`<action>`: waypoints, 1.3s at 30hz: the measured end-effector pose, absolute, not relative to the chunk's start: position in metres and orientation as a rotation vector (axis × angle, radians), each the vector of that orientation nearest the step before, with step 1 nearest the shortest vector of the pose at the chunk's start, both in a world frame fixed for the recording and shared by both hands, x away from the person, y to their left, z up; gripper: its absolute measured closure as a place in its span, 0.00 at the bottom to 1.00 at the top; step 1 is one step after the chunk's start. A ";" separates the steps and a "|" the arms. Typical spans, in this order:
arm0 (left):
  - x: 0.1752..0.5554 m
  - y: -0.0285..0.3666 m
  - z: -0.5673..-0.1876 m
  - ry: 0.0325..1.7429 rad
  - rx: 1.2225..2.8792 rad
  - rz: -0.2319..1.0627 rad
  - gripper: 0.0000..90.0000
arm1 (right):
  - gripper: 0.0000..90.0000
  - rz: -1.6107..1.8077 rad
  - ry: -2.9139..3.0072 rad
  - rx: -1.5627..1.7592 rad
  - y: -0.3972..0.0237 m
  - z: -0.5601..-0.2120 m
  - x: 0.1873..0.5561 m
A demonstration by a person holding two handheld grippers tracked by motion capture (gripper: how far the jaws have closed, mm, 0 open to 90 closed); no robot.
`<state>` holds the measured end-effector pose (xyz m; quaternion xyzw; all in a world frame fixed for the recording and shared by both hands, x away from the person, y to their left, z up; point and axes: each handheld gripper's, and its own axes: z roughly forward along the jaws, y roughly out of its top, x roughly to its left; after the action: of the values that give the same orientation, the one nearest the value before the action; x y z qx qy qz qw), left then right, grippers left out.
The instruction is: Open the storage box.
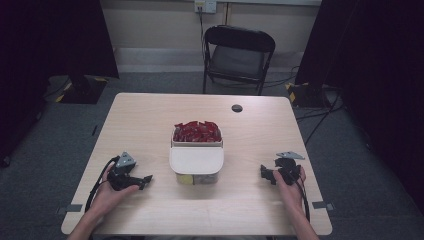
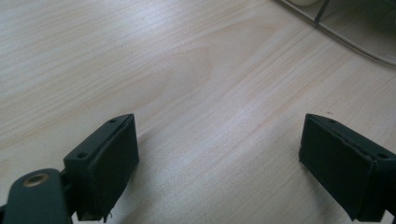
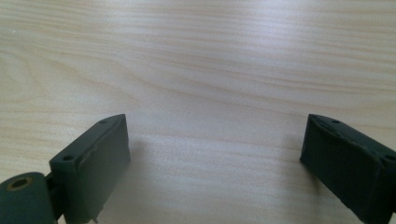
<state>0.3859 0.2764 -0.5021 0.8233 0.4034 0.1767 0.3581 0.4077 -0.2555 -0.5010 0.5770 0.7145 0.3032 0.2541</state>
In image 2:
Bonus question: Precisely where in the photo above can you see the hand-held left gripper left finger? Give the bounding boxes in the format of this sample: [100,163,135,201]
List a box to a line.
[63,113,140,223]

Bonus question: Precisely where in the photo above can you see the white divided storage box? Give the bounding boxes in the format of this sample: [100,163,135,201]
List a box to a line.
[274,0,396,67]

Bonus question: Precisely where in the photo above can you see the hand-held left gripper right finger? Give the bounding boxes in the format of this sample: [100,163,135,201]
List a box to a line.
[298,113,396,223]

